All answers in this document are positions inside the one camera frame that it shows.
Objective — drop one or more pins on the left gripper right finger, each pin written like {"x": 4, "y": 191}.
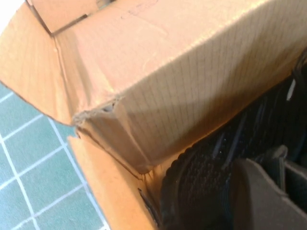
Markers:
{"x": 297, "y": 179}

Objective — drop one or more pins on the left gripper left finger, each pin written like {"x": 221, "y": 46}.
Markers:
{"x": 259, "y": 203}

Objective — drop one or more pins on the black knit sneaker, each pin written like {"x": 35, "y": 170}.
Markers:
{"x": 204, "y": 172}

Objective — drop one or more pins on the brown cardboard shoe box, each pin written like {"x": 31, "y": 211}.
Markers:
{"x": 168, "y": 72}

